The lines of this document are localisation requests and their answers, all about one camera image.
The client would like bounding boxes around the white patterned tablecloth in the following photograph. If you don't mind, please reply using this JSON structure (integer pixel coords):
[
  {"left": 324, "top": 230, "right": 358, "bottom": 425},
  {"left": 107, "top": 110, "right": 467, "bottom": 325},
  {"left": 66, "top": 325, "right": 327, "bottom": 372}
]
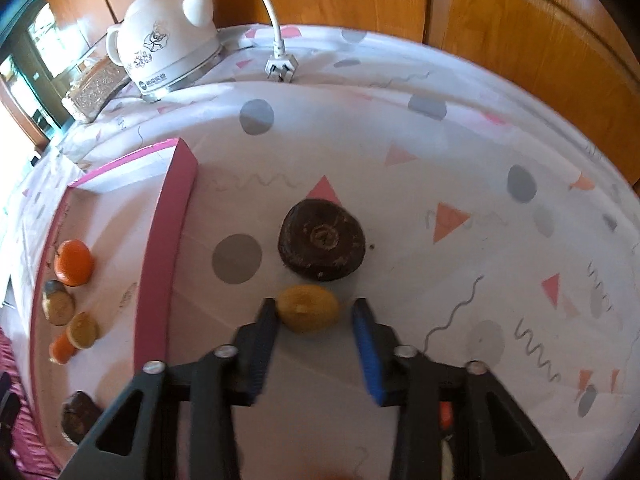
[{"left": 0, "top": 22, "right": 638, "bottom": 480}]

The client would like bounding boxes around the pink shallow box tray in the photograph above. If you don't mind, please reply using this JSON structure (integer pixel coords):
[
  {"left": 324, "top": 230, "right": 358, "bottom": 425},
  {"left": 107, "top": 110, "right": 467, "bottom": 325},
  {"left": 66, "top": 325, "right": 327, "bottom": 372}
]
[{"left": 25, "top": 138, "right": 199, "bottom": 480}]

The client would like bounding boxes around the dark brown water chestnut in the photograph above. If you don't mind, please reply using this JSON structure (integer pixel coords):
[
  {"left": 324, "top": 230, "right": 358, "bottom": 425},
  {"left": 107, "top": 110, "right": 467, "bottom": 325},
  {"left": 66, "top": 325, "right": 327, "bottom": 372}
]
[
  {"left": 61, "top": 391, "right": 98, "bottom": 446},
  {"left": 278, "top": 199, "right": 366, "bottom": 282}
]

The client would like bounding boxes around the white floral ceramic kettle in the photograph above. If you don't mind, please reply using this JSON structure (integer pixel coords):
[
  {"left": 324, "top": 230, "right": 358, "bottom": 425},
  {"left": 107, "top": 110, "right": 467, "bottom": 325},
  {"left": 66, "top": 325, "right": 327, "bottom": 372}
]
[{"left": 106, "top": 0, "right": 224, "bottom": 103}]

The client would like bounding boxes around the white power cord with plug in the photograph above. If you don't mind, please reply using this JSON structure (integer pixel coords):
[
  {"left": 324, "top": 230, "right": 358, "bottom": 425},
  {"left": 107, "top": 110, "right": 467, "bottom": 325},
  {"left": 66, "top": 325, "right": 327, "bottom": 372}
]
[{"left": 210, "top": 0, "right": 300, "bottom": 83}]

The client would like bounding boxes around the silver ornate tissue box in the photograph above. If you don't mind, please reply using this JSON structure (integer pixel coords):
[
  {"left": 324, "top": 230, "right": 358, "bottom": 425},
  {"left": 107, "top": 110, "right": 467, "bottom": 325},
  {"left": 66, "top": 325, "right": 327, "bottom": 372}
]
[{"left": 61, "top": 57, "right": 132, "bottom": 124}]

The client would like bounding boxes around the magenta striped cloth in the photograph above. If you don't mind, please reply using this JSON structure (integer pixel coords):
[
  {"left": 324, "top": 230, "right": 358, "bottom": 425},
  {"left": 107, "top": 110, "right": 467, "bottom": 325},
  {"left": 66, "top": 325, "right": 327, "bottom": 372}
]
[{"left": 0, "top": 327, "right": 36, "bottom": 461}]

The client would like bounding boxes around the orange tangerine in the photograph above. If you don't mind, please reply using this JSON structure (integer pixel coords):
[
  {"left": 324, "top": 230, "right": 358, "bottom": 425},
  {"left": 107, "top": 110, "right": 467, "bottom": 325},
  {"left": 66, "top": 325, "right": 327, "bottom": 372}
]
[{"left": 53, "top": 239, "right": 95, "bottom": 287}]

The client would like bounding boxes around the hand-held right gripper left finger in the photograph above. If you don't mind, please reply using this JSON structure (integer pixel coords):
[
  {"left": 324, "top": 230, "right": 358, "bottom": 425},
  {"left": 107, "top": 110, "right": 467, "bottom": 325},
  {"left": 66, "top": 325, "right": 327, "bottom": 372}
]
[{"left": 59, "top": 297, "right": 281, "bottom": 480}]

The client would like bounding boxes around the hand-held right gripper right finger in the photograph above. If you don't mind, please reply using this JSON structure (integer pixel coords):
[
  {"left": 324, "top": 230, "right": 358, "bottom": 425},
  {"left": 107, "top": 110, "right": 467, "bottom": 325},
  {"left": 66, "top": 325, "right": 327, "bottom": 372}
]
[{"left": 351, "top": 298, "right": 571, "bottom": 480}]

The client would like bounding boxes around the small orange carrot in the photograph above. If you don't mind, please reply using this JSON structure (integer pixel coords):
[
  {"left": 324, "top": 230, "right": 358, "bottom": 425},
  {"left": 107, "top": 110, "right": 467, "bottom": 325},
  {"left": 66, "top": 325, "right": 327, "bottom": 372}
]
[{"left": 49, "top": 332, "right": 78, "bottom": 365}]

